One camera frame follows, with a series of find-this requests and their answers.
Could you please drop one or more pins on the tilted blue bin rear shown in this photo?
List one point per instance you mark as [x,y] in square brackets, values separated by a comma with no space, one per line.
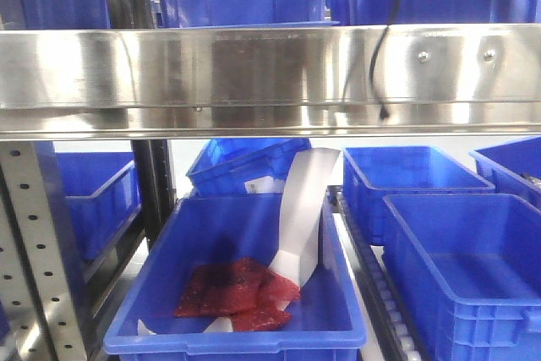
[244,165]

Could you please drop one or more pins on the perforated steel shelf post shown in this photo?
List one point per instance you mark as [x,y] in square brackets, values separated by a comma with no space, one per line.
[42,284]

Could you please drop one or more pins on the blue bin with red bags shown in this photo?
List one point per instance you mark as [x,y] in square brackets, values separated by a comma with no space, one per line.
[326,322]

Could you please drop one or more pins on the blue bin far right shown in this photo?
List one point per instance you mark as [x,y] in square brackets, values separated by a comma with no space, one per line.
[512,167]

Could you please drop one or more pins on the blue bin lower right front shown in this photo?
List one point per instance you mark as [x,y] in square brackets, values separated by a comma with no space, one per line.
[467,267]

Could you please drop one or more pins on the blue bin lower left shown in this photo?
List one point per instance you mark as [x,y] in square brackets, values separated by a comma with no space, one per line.
[102,192]

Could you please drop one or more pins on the stainless steel shelf rail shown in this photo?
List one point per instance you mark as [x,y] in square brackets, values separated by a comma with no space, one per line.
[323,81]

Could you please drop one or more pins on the white paper strip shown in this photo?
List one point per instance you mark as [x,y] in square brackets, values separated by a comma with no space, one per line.
[280,231]

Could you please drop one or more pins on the blue bin lower right rear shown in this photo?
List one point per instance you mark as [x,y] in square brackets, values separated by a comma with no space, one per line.
[372,172]

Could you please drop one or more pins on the red mesh bag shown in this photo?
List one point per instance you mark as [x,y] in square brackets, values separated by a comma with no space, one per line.
[243,291]

